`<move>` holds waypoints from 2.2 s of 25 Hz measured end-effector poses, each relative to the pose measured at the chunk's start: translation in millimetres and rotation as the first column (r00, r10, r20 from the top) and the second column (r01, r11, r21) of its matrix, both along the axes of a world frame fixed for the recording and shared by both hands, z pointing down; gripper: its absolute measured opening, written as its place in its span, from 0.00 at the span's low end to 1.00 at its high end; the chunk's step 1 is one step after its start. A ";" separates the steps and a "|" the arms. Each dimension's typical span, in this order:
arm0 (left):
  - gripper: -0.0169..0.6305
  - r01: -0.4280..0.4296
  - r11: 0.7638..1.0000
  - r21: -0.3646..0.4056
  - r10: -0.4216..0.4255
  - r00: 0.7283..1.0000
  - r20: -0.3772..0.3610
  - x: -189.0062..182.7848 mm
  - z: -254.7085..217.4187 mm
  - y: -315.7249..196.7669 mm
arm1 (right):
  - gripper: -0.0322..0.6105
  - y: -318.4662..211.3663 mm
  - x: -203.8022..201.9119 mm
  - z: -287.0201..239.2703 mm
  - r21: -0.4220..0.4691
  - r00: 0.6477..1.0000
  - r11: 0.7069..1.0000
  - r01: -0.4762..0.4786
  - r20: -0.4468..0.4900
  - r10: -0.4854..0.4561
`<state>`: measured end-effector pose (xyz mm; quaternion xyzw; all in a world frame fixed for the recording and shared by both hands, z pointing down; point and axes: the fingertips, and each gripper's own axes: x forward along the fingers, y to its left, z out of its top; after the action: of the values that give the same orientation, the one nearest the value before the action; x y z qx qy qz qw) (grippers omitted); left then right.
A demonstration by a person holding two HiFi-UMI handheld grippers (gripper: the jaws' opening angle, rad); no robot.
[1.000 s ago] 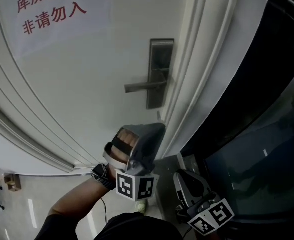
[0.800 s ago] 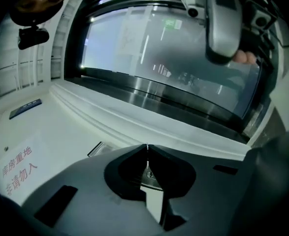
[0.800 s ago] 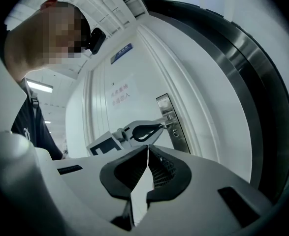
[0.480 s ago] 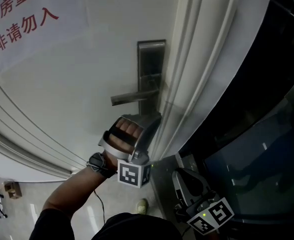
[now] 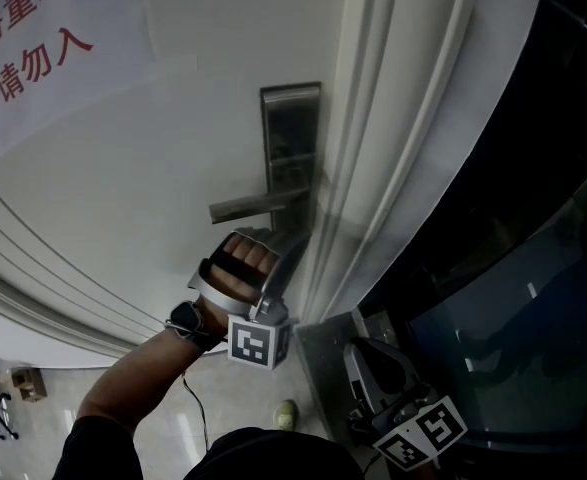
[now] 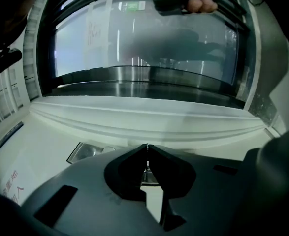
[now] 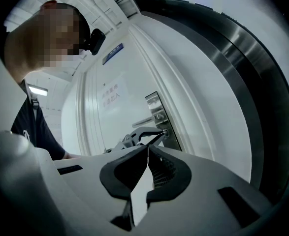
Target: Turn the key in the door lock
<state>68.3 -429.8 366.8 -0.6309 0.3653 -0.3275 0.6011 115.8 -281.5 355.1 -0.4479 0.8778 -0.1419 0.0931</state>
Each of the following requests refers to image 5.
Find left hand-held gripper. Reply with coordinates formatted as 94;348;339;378
187;226;312;371

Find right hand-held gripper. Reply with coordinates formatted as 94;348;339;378
342;336;470;472

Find silver door lock plate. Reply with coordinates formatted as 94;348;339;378
259;81;323;234

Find person's left forearm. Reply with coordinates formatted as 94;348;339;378
75;292;230;435

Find white door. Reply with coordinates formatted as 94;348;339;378
0;0;362;370

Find person's left hand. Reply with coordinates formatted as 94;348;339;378
221;232;281;274

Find black smartwatch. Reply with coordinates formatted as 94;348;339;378
164;299;225;353

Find person's light green shoe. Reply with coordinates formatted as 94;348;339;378
272;399;300;432

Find person's black shirt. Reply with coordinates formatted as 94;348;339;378
52;414;369;480

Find dark glass partition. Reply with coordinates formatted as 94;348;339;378
357;0;587;480

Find small cardboard box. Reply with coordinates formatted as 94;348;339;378
11;366;49;404

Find white paper sign red print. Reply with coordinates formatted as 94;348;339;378
0;0;200;165

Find silver door lever handle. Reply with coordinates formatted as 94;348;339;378
208;187;311;226

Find thin black cable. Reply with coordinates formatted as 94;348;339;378
180;335;211;453

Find white door frame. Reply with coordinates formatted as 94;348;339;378
296;0;549;330

